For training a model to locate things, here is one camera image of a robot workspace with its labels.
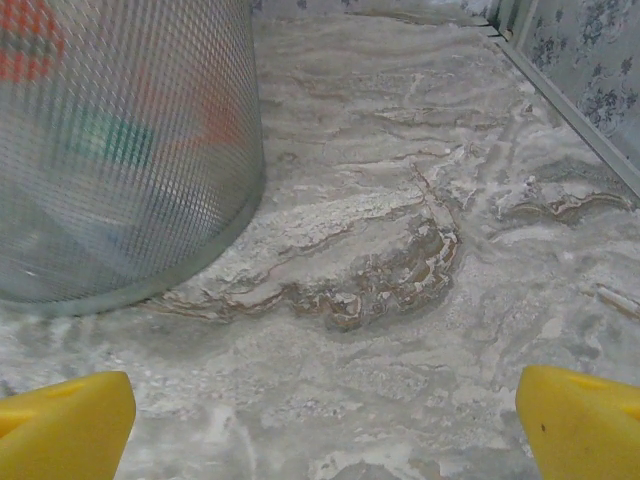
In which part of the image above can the clear plastic bucket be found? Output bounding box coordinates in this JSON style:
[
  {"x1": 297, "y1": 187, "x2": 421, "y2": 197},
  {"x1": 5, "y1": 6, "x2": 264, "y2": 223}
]
[{"x1": 0, "y1": 0, "x2": 266, "y2": 319}]

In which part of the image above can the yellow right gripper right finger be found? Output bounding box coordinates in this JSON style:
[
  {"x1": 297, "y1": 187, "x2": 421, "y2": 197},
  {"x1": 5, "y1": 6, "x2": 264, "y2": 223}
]
[{"x1": 515, "y1": 364, "x2": 640, "y2": 480}]

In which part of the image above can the aluminium frame post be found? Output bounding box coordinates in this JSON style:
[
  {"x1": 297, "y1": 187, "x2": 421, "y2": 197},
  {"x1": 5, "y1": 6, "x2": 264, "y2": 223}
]
[{"x1": 487, "y1": 0, "x2": 540, "y2": 42}]

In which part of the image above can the aluminium frame rail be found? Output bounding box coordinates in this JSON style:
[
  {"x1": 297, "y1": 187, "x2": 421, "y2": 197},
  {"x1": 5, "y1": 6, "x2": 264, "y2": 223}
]
[{"x1": 492, "y1": 28, "x2": 640, "y2": 190}]

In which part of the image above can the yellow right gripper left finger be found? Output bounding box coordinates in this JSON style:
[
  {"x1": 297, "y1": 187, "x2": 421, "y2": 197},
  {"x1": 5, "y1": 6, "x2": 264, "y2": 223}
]
[{"x1": 0, "y1": 370, "x2": 137, "y2": 480}]

